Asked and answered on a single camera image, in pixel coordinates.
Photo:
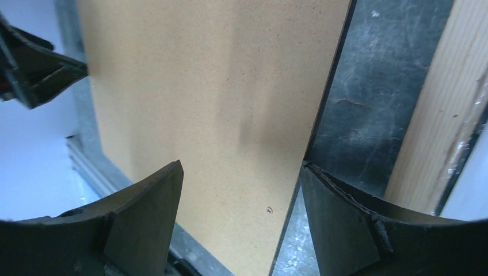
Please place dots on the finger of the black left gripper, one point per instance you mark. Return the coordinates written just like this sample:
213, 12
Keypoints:
31, 71

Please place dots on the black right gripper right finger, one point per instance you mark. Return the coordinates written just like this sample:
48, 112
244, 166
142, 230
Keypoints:
355, 233

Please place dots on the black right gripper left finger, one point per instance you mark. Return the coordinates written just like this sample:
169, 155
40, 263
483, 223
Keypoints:
125, 233

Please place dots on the brown wooden picture frame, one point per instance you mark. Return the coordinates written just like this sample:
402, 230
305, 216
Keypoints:
451, 102

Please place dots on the brown fibreboard backing board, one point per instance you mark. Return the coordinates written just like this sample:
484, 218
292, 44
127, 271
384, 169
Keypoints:
231, 89

